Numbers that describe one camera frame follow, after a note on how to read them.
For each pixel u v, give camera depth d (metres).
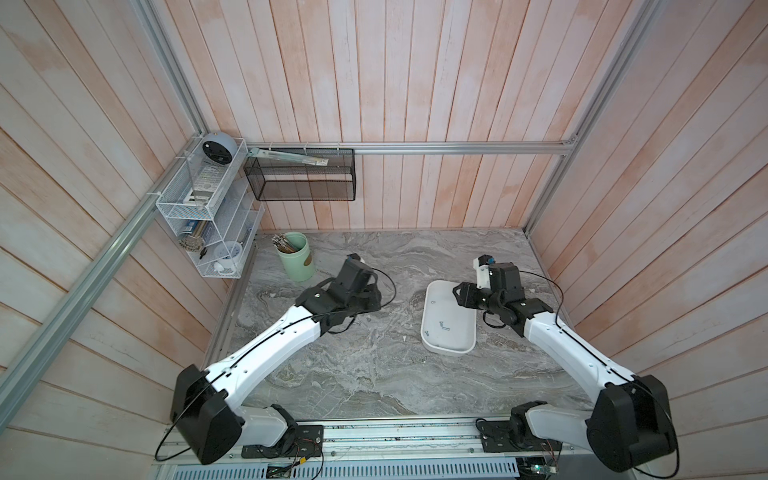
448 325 0.91
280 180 1.06
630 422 0.40
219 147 0.80
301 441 0.73
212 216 0.71
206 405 0.38
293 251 0.96
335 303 0.55
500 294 0.65
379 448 0.73
